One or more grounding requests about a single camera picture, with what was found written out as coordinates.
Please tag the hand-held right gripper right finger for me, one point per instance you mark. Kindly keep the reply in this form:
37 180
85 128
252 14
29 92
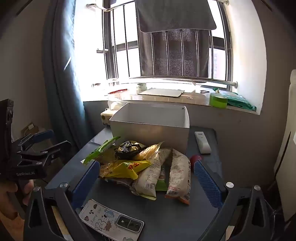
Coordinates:
207 183

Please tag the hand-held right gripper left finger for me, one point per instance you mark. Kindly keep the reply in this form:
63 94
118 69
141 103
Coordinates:
85 183

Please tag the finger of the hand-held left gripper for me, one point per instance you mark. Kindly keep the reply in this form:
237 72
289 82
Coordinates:
55 149
42 135

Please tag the red round object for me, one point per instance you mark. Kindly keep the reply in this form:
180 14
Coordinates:
195 158

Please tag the small green snack packet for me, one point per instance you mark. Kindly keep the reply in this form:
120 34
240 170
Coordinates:
161 185

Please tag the yellow red print snack packet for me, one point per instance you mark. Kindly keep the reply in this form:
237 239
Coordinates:
131 169

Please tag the black yellow snack packet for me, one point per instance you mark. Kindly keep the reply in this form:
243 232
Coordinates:
127 149

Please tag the green white snack packet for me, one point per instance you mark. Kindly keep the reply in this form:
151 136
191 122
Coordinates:
148 180

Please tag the pale yellow snack packet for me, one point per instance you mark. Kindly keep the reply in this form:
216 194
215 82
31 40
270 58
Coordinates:
148 151

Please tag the white cardboard box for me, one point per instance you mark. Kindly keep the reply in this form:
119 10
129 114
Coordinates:
150 132

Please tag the person's left hand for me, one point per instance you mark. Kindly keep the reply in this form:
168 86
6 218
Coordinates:
29 188

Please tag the phone with cartoon case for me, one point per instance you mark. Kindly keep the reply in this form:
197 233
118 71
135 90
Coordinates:
104 217

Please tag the white remote control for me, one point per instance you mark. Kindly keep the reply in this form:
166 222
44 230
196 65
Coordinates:
202 142

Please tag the blue curtain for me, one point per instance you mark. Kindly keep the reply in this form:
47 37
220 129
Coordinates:
62 92

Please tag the tissue box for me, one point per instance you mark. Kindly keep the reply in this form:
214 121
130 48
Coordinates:
105 118

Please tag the green tape roll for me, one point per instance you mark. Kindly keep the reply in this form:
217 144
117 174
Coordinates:
218 100

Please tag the green plastic bag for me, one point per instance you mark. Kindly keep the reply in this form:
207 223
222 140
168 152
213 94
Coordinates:
240 102

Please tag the cardboard sheet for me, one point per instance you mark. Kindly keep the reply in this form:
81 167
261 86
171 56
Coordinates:
161 92

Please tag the metal window guard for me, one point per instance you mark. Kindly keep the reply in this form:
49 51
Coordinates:
185 79

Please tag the white jar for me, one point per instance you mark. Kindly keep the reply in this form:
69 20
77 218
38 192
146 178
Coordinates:
141 87

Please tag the dark mesh cloth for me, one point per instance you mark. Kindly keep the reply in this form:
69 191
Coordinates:
173 53

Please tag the grey towel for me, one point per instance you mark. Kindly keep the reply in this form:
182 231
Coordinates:
175 16

